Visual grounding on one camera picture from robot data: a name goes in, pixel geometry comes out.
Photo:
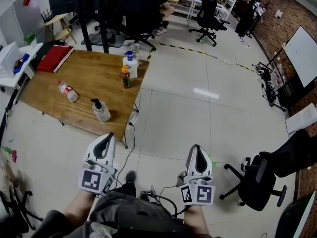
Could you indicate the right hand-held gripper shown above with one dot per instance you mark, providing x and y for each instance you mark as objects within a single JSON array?
[{"x": 198, "y": 193}]

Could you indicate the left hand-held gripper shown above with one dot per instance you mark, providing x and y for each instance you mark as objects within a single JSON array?
[{"x": 91, "y": 180}]

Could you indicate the clear red label plastic bottle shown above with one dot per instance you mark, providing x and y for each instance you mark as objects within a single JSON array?
[{"x": 67, "y": 90}]

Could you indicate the person's right forearm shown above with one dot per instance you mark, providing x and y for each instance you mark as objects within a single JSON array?
[{"x": 196, "y": 219}]

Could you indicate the person's left forearm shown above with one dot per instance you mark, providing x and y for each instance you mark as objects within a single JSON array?
[{"x": 78, "y": 204}]

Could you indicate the clear black pump dispenser bottle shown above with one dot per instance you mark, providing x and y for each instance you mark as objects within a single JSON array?
[{"x": 101, "y": 111}]

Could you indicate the red sauce bottle orange cap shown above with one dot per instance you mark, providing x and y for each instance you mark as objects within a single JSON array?
[{"x": 125, "y": 78}]

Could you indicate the white blue pump lotion bottle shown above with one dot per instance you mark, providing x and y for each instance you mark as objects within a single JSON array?
[{"x": 131, "y": 66}]

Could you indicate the whiteboard on black stand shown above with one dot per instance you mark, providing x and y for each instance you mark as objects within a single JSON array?
[{"x": 301, "y": 56}]

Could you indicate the person's black shoe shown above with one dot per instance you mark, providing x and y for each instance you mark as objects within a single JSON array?
[{"x": 130, "y": 177}]

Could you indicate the white power strip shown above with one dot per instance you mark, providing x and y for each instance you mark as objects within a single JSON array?
[{"x": 133, "y": 121}]

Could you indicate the person's grey shorts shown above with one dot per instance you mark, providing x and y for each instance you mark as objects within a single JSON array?
[{"x": 123, "y": 214}]

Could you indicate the pink green toy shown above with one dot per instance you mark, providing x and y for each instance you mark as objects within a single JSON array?
[{"x": 11, "y": 154}]

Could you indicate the red folder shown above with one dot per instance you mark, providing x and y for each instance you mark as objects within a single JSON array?
[{"x": 54, "y": 58}]

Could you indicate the clear plastic jar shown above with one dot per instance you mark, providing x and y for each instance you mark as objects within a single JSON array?
[{"x": 135, "y": 49}]

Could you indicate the black swivel chair base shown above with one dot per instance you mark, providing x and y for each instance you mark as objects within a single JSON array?
[{"x": 17, "y": 212}]

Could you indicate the white side desk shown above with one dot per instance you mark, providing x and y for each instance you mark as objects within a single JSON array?
[{"x": 27, "y": 58}]

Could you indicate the blue tool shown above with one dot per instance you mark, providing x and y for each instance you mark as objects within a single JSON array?
[{"x": 21, "y": 63}]

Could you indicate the clear plastic storage box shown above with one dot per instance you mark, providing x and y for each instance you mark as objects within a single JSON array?
[{"x": 8, "y": 58}]

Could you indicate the small green plant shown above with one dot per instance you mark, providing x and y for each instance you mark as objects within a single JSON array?
[{"x": 30, "y": 39}]

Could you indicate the pale wooden stool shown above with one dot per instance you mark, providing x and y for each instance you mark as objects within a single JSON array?
[{"x": 60, "y": 23}]

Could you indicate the large black office chair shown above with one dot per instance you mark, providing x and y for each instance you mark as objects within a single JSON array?
[{"x": 133, "y": 9}]

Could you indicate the black mesh office chair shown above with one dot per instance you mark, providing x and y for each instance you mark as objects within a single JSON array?
[{"x": 210, "y": 16}]

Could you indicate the white cabinet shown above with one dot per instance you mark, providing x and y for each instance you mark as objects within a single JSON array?
[{"x": 22, "y": 11}]

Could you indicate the black metal frame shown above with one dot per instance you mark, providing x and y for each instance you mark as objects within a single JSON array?
[{"x": 84, "y": 14}]

